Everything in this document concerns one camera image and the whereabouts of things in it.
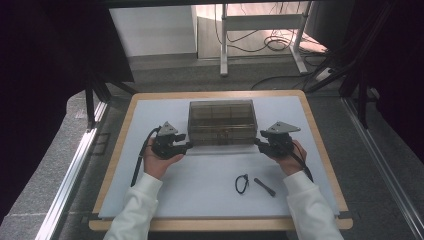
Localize white table mat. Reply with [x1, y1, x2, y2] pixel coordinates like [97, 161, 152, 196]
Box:
[99, 95, 341, 219]

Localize left hand-held gripper black cable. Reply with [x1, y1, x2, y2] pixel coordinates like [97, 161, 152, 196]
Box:
[130, 125, 163, 188]

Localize wooden table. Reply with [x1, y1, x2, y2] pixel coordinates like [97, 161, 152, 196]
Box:
[88, 89, 354, 232]

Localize person's left hand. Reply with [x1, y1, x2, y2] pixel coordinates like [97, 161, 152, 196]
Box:
[143, 138, 185, 181]

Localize right hand-held gripper black cable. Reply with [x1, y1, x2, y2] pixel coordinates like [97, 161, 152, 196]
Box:
[289, 141, 314, 184]

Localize black floor cable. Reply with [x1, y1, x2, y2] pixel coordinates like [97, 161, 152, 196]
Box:
[250, 71, 318, 91]

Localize smoky transparent jewelry drawer box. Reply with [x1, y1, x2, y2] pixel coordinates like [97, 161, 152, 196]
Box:
[187, 99, 259, 147]

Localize white power strip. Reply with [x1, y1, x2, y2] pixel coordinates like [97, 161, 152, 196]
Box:
[314, 67, 334, 83]

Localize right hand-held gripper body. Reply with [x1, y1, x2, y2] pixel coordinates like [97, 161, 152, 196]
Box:
[260, 120, 302, 159]

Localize hand-held gripper black cable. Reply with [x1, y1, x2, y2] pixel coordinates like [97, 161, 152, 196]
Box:
[289, 141, 314, 184]
[130, 125, 163, 188]

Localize black metal stand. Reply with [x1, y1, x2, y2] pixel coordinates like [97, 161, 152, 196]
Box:
[84, 64, 138, 129]
[306, 0, 398, 129]

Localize black hair clip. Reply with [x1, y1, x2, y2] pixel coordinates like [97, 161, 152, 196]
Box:
[253, 177, 277, 198]

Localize person's right hand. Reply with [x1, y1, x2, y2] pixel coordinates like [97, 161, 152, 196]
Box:
[271, 139, 308, 177]

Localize dark floor grille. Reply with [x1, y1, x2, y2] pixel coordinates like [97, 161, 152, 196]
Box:
[91, 133, 111, 156]

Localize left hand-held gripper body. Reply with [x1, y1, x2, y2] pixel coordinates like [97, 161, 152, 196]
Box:
[151, 120, 183, 160]

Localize dark curtain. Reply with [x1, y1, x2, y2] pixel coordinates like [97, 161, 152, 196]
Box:
[0, 0, 134, 224]
[353, 0, 424, 164]

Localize black hair tie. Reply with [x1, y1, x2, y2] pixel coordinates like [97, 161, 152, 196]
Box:
[234, 173, 250, 195]

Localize white panel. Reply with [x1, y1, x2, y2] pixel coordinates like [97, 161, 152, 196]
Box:
[109, 5, 198, 58]

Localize coiled black cables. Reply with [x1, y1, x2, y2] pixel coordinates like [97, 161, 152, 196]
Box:
[214, 3, 329, 54]

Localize aluminium rail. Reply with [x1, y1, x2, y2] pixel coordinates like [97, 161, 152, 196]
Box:
[343, 98, 424, 239]
[34, 101, 108, 240]

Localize white metal desk frame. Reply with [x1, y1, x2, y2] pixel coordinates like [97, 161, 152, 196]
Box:
[219, 1, 314, 78]

